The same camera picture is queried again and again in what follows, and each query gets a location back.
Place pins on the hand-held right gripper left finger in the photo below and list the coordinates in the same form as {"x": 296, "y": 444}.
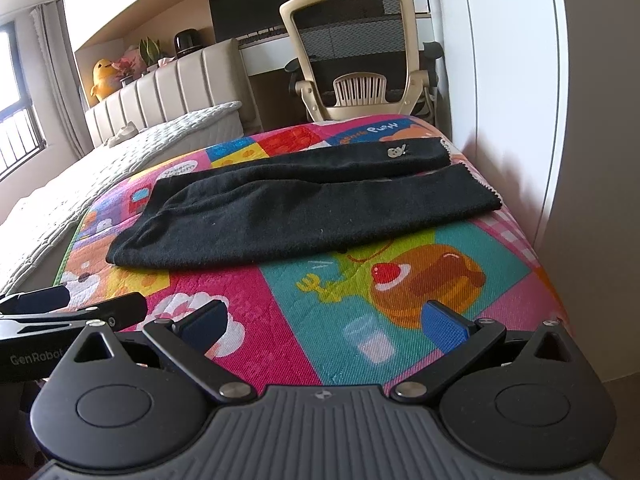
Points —
{"x": 206, "y": 324}

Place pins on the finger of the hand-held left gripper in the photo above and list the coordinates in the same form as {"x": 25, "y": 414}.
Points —
{"x": 40, "y": 300}
{"x": 122, "y": 310}

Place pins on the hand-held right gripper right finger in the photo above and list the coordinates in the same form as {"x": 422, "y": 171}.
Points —
{"x": 444, "y": 325}

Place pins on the black pants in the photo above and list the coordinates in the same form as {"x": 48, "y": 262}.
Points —
{"x": 310, "y": 210}

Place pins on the colourful printed blanket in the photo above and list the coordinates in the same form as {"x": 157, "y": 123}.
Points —
{"x": 300, "y": 310}

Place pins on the white quilted bed cover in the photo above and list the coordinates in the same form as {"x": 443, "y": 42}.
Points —
{"x": 100, "y": 170}

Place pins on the small beige pillow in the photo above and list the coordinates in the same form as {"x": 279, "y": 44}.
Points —
{"x": 122, "y": 135}

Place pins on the grey curtain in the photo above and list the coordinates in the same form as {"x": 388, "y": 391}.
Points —
{"x": 55, "y": 75}

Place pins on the yellow plush toy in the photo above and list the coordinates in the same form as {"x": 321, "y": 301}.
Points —
{"x": 102, "y": 80}

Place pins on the white wardrobe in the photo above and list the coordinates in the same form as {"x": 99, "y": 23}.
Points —
{"x": 525, "y": 110}

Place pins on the beige padded headboard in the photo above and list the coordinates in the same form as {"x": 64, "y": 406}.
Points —
{"x": 175, "y": 85}

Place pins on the green potted plant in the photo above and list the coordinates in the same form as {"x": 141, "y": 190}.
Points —
{"x": 149, "y": 52}

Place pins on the black round speaker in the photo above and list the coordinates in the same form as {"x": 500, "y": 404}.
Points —
{"x": 188, "y": 44}

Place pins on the white keyboard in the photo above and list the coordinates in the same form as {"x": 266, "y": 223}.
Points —
{"x": 262, "y": 35}

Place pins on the beige mesh office chair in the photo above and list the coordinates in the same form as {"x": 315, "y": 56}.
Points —
{"x": 345, "y": 35}

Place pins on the black monitor screen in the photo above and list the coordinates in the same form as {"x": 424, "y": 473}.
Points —
{"x": 245, "y": 10}

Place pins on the window with dark frame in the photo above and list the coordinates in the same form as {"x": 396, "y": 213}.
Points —
{"x": 15, "y": 110}

